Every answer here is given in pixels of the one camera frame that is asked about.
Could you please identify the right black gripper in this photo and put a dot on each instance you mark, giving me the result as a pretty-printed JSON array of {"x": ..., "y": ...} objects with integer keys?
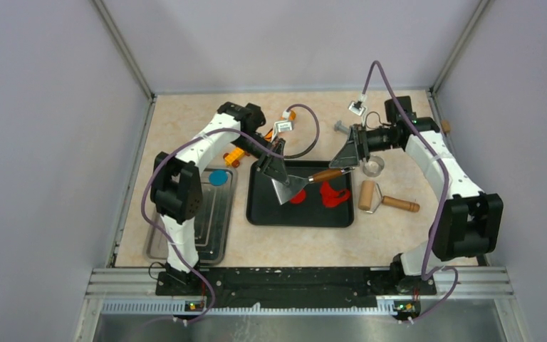
[{"x": 356, "y": 149}]

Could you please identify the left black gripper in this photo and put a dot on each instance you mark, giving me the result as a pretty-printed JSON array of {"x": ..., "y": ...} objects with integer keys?
[{"x": 272, "y": 166}]

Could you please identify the metal scraper wooden handle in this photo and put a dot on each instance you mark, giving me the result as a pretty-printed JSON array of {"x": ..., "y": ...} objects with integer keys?
[{"x": 285, "y": 191}]

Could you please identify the round red dough wrapper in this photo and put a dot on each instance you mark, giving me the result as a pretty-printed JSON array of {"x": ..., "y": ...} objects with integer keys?
[{"x": 298, "y": 198}]

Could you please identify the wooden rolling pin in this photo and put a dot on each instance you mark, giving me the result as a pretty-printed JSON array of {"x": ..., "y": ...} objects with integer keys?
[{"x": 371, "y": 198}]

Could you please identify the red dough piece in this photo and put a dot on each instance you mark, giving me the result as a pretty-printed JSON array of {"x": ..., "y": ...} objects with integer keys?
[{"x": 332, "y": 198}]

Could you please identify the black baking tray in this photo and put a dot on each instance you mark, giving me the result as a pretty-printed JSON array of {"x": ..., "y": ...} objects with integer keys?
[{"x": 263, "y": 208}]

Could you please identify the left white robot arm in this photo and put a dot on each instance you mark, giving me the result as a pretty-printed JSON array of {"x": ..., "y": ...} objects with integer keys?
[{"x": 175, "y": 187}]

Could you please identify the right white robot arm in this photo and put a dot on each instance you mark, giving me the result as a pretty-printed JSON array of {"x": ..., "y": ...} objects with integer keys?
[{"x": 467, "y": 220}]

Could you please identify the blue dough piece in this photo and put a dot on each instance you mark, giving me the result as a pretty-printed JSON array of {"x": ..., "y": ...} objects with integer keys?
[{"x": 218, "y": 177}]

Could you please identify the grey dumbbell tool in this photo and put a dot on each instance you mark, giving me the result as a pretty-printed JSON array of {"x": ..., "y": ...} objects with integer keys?
[{"x": 341, "y": 128}]

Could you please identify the yellow toy car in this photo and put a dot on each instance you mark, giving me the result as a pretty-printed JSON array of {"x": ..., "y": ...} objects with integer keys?
[{"x": 233, "y": 158}]

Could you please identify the small wooden block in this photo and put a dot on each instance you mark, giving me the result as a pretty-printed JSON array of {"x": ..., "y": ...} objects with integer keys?
[{"x": 445, "y": 126}]

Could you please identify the silver metal tray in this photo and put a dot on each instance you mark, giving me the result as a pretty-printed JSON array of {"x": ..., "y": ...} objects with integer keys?
[{"x": 211, "y": 223}]

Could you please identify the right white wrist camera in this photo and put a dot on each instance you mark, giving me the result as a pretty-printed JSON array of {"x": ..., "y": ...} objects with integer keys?
[{"x": 358, "y": 106}]

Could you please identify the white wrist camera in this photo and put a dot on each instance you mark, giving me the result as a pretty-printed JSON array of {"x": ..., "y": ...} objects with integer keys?
[
  {"x": 284, "y": 125},
  {"x": 358, "y": 106}
]

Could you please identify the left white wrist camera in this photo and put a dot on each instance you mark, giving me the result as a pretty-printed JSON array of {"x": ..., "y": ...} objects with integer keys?
[{"x": 284, "y": 125}]

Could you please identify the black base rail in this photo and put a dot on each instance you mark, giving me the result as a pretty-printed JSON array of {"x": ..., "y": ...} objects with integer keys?
[{"x": 294, "y": 287}]

